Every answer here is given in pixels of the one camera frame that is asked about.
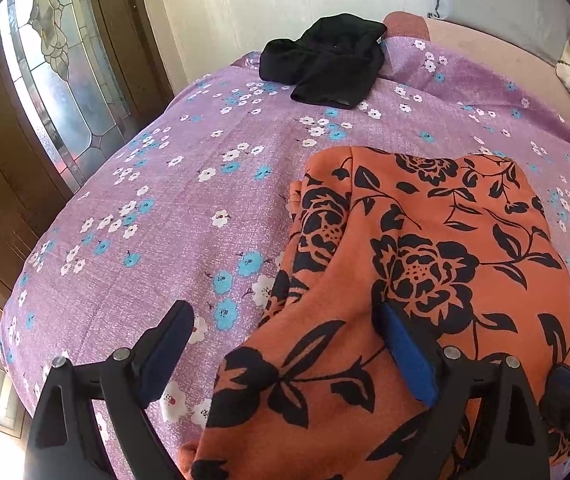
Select grey pillow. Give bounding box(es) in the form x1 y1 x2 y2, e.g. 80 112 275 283
431 0 570 64

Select purple floral bed sheet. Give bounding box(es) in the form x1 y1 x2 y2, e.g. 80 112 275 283
0 37 570 479

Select orange black floral garment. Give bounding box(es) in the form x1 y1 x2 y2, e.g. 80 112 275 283
179 146 570 479

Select stained glass wooden door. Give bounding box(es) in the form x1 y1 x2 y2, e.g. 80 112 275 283
0 0 172 438

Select pink quilted mattress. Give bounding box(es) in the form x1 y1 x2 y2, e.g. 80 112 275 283
384 11 570 125

